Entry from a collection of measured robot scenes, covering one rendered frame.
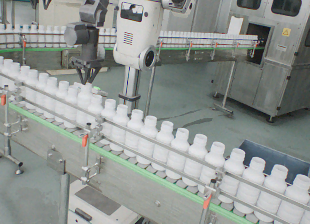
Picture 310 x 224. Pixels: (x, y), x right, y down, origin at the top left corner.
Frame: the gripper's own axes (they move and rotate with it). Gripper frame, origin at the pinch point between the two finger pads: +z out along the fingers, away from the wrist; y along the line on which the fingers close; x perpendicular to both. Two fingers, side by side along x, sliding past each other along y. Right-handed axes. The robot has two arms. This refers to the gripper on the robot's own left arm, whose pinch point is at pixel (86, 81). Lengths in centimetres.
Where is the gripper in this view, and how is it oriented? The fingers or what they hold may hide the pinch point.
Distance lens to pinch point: 113.5
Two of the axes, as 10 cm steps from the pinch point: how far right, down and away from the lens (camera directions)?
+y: 5.2, -2.3, 8.2
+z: -1.5, 9.2, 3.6
